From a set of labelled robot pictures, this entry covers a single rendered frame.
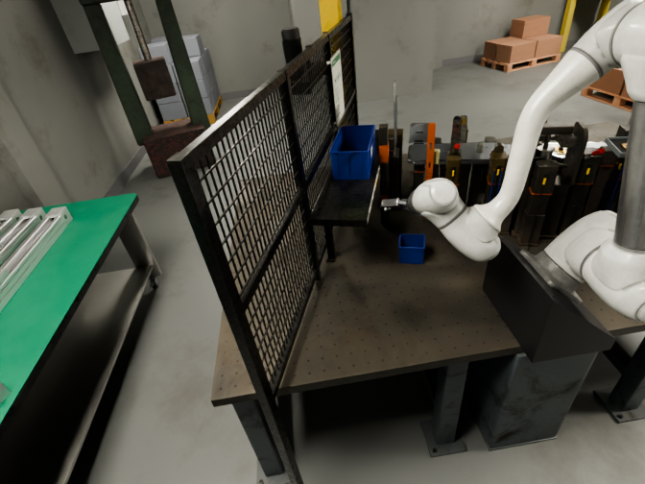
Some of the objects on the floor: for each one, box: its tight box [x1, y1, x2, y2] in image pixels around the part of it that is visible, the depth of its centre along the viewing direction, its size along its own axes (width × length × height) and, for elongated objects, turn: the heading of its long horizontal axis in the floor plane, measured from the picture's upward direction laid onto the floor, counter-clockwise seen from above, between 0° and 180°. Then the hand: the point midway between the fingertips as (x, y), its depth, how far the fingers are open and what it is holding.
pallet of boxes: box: [138, 34, 223, 124], centre depth 597 cm, size 115×77×115 cm
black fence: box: [166, 14, 359, 484], centre depth 184 cm, size 14×197×155 cm, turn 176°
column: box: [463, 351, 598, 451], centre depth 159 cm, size 31×31×66 cm
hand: (403, 208), depth 142 cm, fingers open, 13 cm apart
